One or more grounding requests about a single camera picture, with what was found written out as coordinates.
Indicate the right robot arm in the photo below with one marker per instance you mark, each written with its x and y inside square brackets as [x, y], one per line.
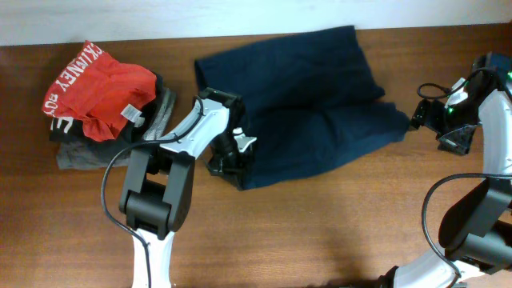
[472, 241]

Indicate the black folded shirt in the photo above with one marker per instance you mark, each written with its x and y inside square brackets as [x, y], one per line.
[136, 128]

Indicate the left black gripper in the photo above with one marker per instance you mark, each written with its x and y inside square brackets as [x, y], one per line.
[236, 170]

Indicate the grey folded shirt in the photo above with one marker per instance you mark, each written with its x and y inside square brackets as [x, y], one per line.
[160, 120]

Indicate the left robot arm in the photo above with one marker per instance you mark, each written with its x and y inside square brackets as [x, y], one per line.
[157, 191]

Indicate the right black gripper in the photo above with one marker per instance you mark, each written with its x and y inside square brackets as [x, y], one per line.
[428, 115]

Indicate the navy blue shorts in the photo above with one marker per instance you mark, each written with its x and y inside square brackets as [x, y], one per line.
[312, 104]

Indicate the red folded shirt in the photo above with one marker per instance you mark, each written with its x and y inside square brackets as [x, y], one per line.
[101, 92]

